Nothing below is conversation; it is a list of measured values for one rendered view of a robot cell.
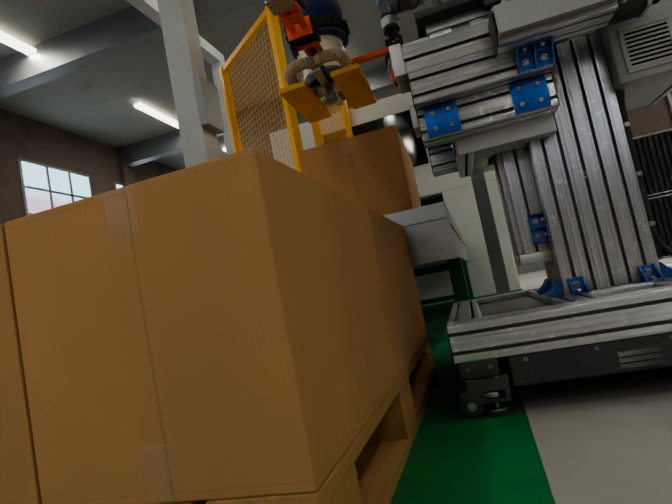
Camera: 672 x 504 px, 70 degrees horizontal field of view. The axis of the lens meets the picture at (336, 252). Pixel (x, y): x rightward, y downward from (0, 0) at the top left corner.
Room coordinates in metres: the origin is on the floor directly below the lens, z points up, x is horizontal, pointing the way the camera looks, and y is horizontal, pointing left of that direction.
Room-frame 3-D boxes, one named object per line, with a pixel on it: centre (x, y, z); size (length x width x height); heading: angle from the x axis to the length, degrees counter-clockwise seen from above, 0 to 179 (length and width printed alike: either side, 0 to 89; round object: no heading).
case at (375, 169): (2.13, -0.20, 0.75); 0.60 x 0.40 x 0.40; 166
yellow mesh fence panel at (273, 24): (2.99, 0.32, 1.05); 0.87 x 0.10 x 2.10; 36
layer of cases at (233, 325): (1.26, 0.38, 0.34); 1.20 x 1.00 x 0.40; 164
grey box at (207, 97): (2.79, 0.58, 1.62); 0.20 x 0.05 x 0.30; 164
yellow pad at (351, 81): (1.69, -0.19, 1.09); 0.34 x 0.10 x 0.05; 166
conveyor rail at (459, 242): (2.86, -0.73, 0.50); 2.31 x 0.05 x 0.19; 164
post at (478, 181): (2.24, -0.73, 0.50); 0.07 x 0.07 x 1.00; 74
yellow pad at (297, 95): (1.74, 0.00, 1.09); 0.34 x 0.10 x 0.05; 166
